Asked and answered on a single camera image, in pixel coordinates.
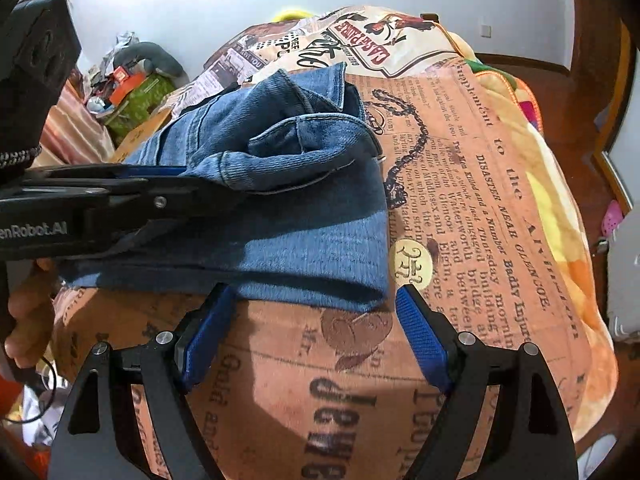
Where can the blue denim jeans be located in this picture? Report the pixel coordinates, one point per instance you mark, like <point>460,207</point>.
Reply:
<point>295,209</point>

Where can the grey plush toy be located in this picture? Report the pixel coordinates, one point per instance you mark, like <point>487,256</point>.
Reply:
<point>151,57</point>

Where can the wooden lap desk board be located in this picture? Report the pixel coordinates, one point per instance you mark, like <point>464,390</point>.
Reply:
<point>141,133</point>

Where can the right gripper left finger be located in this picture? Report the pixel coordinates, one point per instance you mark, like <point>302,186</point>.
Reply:
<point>99,435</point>

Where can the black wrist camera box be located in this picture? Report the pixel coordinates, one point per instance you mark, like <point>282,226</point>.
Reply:
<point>39,49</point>

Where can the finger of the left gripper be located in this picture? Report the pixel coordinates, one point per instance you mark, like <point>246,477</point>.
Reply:
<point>185,199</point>
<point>150,170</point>

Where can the green patterned storage box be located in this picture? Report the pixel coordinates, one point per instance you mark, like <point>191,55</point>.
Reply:
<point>138,106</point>

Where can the newspaper print bed blanket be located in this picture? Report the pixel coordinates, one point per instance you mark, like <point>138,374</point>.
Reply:
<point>481,221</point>

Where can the brown wooden door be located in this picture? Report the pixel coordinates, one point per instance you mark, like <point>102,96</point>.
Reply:
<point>602,63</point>

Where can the white wardrobe with hearts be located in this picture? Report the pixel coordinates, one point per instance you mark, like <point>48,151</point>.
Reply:
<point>617,154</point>

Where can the person left hand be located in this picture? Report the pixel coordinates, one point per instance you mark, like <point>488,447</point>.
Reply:
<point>31,306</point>

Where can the striped pink curtain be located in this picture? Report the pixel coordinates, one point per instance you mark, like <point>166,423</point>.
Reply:
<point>71,135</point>

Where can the orange box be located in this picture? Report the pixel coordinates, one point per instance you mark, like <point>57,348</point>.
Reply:
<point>125,82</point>

